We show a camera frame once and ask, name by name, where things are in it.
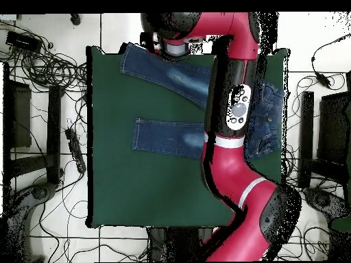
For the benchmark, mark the black power adapter box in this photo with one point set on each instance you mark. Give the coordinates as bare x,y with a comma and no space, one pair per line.
23,41

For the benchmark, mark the dark green table cloth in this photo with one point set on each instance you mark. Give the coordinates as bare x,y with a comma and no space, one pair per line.
137,191

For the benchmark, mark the blue denim jeans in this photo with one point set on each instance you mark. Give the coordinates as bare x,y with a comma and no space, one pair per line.
164,137

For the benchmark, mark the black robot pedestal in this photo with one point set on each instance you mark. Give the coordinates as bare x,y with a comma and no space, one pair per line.
175,243

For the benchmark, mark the black power strip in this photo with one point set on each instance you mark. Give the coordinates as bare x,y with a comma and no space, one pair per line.
75,150

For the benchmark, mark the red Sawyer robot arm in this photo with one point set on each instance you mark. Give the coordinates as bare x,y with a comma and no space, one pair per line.
233,178

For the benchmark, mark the black flat box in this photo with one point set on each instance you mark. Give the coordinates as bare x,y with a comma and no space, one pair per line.
334,126
19,115

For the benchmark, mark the black upright bar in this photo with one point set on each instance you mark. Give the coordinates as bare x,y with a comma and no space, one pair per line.
306,137
54,131

